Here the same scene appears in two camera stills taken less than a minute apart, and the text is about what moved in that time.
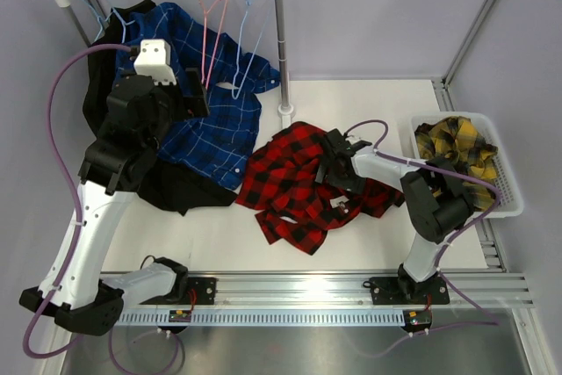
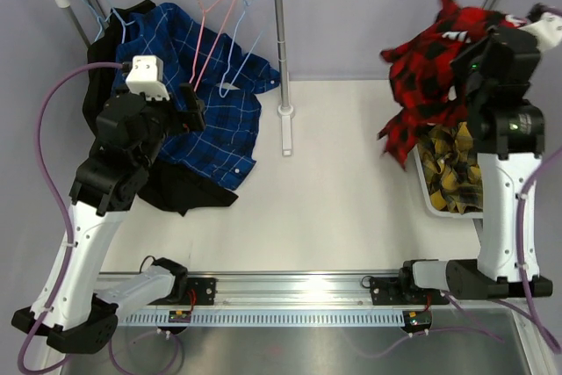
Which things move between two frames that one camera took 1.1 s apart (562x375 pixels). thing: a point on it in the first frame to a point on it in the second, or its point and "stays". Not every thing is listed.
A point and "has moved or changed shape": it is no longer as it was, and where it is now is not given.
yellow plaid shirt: (456, 138) stays
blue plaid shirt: (221, 144) stays
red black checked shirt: (280, 180) to (428, 90)
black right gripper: (352, 184) to (460, 62)
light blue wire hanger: (248, 3) to (248, 4)
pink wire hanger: (205, 12) has moved or changed shape
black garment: (162, 185) stays
